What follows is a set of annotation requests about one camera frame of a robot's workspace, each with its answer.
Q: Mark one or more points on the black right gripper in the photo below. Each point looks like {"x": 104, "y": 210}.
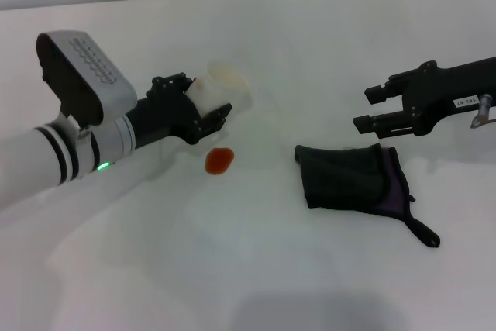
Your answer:
{"x": 441, "y": 94}

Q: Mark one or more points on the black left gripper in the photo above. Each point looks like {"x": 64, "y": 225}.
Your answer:
{"x": 162, "y": 118}

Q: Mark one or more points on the white paper cup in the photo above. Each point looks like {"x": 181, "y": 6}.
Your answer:
{"x": 221, "y": 87}

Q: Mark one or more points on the dark blue rag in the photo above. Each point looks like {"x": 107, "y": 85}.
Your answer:
{"x": 341, "y": 176}

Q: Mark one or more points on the brown water stain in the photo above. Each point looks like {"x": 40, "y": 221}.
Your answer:
{"x": 219, "y": 161}

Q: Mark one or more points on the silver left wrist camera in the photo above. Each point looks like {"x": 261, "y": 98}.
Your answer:
{"x": 77, "y": 83}

